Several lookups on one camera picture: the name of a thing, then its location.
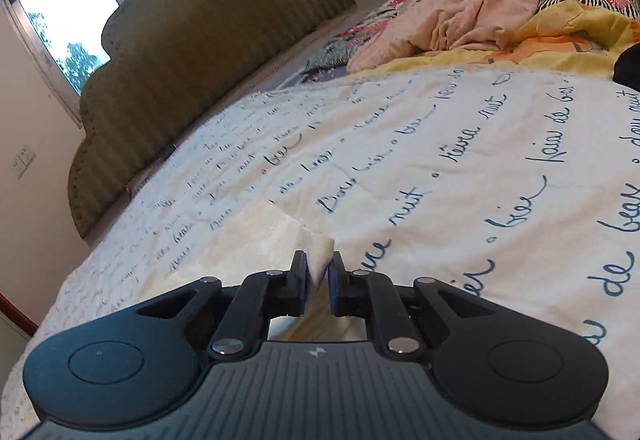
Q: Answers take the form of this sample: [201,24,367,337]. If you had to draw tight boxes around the cream towel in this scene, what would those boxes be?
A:
[162,197,368,343]

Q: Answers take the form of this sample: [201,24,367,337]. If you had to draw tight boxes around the olive green padded headboard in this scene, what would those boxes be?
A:
[67,0,358,241]

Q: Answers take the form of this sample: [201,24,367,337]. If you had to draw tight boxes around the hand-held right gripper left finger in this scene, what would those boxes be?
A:
[136,251,307,362]

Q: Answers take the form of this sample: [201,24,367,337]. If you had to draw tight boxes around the zebra-print cloth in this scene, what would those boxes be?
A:
[537,0,640,20]

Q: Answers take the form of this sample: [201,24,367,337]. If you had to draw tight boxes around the white script-print blanket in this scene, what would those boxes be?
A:
[0,65,640,440]

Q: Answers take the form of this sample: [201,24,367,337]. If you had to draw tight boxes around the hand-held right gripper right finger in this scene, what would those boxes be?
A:
[327,253,498,362]

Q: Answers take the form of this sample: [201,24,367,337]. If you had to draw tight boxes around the yellow blanket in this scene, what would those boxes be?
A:
[350,0,640,82]

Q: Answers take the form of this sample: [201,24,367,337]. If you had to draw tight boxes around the dark cloth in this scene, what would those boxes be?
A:
[612,49,640,84]

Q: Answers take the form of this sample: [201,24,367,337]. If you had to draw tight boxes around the brown wooden door frame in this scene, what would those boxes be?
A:
[0,293,39,337]

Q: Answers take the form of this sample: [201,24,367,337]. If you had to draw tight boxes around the window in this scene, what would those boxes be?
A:
[0,0,211,96]

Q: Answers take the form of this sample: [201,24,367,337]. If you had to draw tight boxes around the floral quilt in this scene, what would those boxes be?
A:
[300,0,451,82]

